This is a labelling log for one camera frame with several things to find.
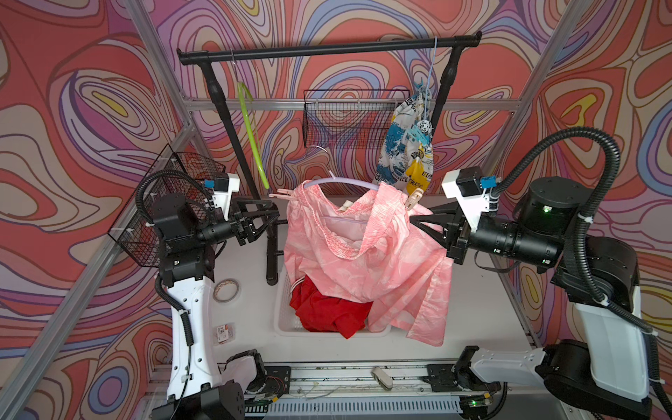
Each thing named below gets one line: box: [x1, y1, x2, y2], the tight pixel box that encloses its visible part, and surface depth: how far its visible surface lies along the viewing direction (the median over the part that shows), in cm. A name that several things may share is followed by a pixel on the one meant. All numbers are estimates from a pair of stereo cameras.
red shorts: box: [289, 274, 374, 340], surface depth 76 cm
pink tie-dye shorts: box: [283, 182, 455, 347], surface depth 58 cm
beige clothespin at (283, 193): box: [268, 188, 295, 201], surface depth 60 cm
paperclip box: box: [216, 323, 236, 345], surface depth 82 cm
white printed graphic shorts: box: [373, 84, 434, 193], surface depth 77 cm
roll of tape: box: [212, 278, 240, 303], surface depth 93 cm
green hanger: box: [238, 82, 271, 190], surface depth 57 cm
